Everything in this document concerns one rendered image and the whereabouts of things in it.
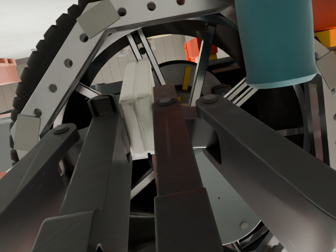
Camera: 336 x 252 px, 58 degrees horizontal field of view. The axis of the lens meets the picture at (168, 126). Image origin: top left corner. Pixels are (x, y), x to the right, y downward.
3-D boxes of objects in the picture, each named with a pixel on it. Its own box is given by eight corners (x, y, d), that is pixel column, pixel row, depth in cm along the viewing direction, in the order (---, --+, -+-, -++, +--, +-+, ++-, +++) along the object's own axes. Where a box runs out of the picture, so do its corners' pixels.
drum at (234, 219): (143, 122, 54) (159, 194, 57) (148, 155, 34) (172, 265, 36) (219, 106, 55) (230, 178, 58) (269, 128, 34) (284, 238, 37)
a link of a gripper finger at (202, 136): (154, 127, 12) (228, 113, 12) (151, 86, 17) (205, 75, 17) (161, 158, 13) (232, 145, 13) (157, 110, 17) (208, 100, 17)
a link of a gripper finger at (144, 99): (134, 98, 13) (151, 95, 13) (137, 59, 19) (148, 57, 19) (148, 156, 15) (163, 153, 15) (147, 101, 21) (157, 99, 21)
